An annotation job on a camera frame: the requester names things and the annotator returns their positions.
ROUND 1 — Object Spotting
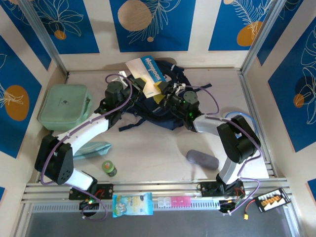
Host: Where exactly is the blue white notebook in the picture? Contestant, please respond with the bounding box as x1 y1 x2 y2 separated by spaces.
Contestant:
125 56 166 99

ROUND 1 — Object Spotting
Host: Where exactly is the navy blue backpack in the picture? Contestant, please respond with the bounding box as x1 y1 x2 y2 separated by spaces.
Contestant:
118 58 213 131

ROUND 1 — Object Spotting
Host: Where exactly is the mint green pouch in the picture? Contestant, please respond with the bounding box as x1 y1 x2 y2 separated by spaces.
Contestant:
73 141 112 160

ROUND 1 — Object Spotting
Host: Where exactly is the grey glasses case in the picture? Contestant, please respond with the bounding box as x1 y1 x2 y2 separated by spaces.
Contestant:
186 149 220 170

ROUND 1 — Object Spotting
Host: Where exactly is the mint green lunch box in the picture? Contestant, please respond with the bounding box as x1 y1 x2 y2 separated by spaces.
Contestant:
37 84 94 131

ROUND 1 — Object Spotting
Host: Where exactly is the green lidded jar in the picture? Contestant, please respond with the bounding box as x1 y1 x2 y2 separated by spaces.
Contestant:
102 160 118 177

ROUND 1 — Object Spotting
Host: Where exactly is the pink clear pill organizer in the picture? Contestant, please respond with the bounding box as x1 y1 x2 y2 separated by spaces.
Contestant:
158 196 192 207

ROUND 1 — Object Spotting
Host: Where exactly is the blue snack packet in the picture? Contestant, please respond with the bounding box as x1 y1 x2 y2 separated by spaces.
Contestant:
112 192 154 218

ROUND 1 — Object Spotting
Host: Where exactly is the small control board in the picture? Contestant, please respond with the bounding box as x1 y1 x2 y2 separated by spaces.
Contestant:
219 199 239 213
78 198 100 211

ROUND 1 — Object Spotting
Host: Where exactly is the black yellow power board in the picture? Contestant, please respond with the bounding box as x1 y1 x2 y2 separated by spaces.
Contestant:
254 188 290 213

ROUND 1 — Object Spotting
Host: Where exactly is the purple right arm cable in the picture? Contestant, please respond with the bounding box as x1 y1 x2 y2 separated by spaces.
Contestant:
184 85 262 215

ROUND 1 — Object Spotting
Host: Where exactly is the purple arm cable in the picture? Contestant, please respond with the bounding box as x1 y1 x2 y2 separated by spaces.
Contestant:
184 85 262 215
39 73 135 221

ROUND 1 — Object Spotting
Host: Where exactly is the light blue cable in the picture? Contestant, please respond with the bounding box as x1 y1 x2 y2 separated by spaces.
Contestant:
224 111 259 139

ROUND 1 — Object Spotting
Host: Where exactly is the aluminium side rail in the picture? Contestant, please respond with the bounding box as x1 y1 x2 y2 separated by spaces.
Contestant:
238 70 276 178

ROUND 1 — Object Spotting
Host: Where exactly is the blue floral wall poster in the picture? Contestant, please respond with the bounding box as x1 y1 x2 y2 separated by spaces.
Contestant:
268 17 316 153
32 0 101 55
110 0 197 53
0 34 42 158
0 0 52 71
208 0 277 52
256 0 306 66

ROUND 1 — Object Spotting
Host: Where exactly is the aluminium frame rail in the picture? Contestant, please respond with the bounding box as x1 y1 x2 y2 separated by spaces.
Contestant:
21 177 294 204

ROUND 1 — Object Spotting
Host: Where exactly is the aluminium corner post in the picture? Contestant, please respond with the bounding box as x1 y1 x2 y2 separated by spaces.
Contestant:
240 0 284 75
18 0 69 76

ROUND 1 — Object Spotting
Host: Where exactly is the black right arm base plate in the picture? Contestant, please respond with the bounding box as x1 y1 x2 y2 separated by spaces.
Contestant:
197 181 245 198

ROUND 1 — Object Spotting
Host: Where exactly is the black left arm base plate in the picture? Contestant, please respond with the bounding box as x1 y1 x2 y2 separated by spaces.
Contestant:
68 183 114 200

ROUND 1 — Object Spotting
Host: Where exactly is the grey slotted cable duct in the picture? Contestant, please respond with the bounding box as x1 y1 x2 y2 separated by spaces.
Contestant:
31 199 223 213

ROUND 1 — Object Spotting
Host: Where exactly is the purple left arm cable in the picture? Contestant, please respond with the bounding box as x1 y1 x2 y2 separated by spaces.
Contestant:
39 73 135 221

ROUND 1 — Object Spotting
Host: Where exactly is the black wire yellow connector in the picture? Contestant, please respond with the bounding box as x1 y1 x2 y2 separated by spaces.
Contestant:
240 198 259 221

